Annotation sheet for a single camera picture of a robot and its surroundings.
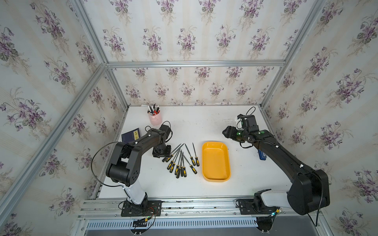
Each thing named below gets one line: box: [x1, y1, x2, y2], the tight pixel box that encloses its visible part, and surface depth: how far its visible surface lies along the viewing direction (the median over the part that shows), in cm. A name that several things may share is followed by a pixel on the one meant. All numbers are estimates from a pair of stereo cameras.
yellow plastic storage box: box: [201, 141, 231, 183], surface depth 90 cm
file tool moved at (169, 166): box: [166, 150, 180, 171], surface depth 89 cm
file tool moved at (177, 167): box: [174, 150, 182, 176], surface depth 87 cm
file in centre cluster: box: [176, 153, 182, 179], surface depth 85 cm
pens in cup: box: [147, 104, 161, 116], surface depth 106 cm
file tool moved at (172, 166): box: [169, 150, 181, 174], surface depth 88 cm
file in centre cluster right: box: [181, 153, 188, 178], surface depth 86 cm
